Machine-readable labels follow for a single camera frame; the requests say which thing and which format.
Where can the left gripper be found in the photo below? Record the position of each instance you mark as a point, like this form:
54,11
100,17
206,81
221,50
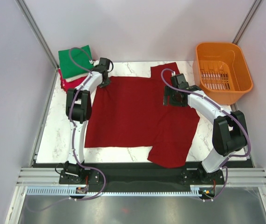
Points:
106,83

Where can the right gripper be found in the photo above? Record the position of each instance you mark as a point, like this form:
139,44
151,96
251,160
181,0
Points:
167,92

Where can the dark red t shirt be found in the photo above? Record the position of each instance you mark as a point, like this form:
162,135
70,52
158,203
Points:
129,112

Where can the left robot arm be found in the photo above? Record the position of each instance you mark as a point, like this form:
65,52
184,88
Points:
78,111

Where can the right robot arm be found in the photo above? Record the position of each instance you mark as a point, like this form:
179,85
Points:
229,134

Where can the green folded t shirt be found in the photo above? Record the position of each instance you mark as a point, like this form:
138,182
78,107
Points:
77,56

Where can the white folded t shirt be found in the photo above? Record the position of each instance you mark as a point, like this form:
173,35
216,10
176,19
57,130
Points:
71,72

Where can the pink red folded t shirt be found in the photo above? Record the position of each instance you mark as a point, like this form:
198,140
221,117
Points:
72,82

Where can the orange plastic basket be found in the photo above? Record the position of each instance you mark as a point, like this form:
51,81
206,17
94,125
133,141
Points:
220,70

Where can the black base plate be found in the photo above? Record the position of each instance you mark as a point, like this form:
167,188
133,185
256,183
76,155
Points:
143,176

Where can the white slotted cable duct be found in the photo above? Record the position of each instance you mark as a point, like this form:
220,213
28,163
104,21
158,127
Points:
76,191

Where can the left aluminium frame post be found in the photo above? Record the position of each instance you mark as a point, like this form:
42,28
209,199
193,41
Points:
37,32

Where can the aluminium frame post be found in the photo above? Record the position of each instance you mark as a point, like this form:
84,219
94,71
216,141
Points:
37,32
247,20

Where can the right aluminium frame post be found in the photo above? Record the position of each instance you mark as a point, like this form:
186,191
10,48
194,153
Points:
247,20

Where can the aluminium rail profile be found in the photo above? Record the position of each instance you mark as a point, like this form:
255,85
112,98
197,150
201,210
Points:
236,177

